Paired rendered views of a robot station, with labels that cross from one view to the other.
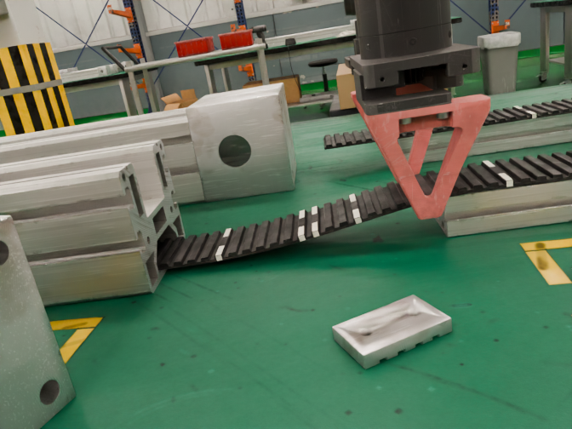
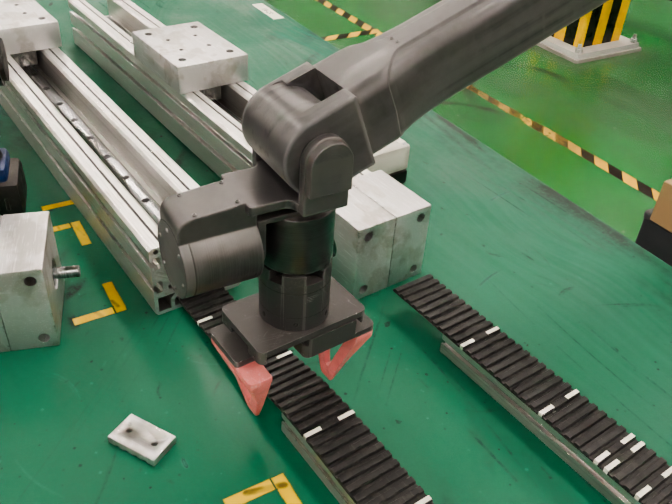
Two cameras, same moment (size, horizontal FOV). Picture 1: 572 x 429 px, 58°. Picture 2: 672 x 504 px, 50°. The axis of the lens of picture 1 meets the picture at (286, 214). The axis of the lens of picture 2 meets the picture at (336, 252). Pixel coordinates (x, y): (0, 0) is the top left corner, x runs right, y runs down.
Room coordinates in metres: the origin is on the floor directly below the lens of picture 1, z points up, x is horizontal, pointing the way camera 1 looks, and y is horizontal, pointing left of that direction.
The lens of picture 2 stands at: (0.06, -0.44, 1.28)
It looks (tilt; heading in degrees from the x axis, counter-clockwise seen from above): 36 degrees down; 47
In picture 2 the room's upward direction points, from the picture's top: 4 degrees clockwise
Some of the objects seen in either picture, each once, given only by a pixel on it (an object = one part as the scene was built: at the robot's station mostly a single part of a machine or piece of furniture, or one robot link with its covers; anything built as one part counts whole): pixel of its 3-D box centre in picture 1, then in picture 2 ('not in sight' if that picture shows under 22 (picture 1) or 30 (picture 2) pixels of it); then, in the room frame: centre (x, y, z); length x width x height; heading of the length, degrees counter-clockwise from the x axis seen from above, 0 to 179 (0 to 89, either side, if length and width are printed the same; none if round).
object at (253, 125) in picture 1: (248, 137); (375, 230); (0.56, 0.03, 0.83); 0.12 x 0.09 x 0.10; 174
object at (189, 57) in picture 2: not in sight; (189, 64); (0.59, 0.47, 0.87); 0.16 x 0.11 x 0.07; 84
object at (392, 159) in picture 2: not in sight; (363, 159); (0.68, 0.18, 0.81); 0.10 x 0.08 x 0.06; 174
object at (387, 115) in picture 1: (420, 140); (267, 366); (0.32, -0.09, 0.85); 0.07 x 0.07 x 0.09; 84
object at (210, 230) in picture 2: not in sight; (248, 204); (0.30, -0.09, 1.02); 0.12 x 0.09 x 0.12; 169
